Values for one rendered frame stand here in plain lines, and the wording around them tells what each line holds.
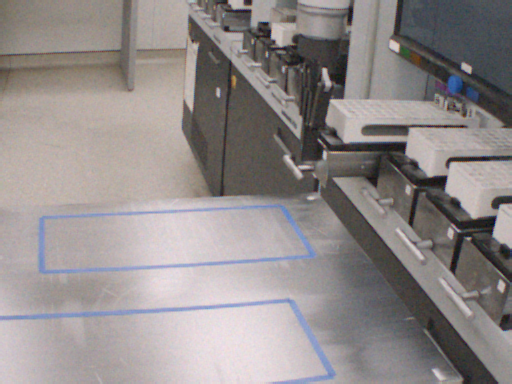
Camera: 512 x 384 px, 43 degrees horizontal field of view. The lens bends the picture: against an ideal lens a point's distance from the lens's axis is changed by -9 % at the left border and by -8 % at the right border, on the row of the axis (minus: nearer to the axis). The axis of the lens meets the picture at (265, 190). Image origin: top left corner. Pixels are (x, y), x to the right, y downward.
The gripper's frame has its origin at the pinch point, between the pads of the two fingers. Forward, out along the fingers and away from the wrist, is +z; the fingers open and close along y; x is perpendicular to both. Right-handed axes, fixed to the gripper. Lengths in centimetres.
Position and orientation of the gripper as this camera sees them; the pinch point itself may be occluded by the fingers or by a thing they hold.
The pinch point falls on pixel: (308, 141)
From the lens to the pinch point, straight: 129.8
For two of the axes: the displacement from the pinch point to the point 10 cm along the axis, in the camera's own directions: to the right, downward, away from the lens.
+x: -9.6, 0.4, -2.8
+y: -2.7, -4.3, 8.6
